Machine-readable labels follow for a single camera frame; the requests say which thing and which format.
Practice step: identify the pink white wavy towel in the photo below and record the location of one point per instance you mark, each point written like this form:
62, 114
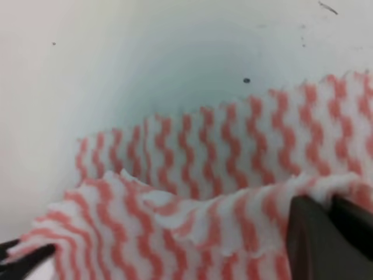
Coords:
206, 195

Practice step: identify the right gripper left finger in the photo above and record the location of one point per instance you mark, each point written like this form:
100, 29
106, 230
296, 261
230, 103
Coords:
317, 250

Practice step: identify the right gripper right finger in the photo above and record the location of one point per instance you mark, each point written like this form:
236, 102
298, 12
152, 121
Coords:
353, 222

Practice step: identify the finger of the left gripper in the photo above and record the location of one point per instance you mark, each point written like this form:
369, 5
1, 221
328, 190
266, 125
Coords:
8, 244
35, 256

